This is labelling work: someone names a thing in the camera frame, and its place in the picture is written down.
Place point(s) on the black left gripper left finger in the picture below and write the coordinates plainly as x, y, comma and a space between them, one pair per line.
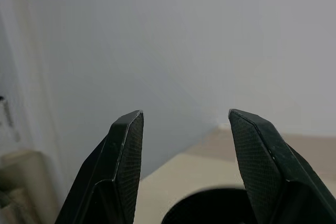
115, 171

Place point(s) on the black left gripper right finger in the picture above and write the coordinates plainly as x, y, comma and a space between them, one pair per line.
273, 171

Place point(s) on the black round cup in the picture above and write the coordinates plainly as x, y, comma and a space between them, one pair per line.
210, 205

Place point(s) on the beige blurred chair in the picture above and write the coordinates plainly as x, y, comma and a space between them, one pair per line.
21, 187

